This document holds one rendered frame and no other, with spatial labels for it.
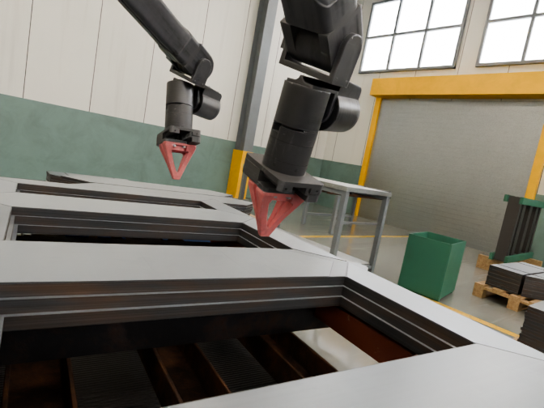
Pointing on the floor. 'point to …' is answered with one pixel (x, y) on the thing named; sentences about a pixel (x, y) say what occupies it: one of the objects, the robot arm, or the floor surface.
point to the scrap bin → (431, 264)
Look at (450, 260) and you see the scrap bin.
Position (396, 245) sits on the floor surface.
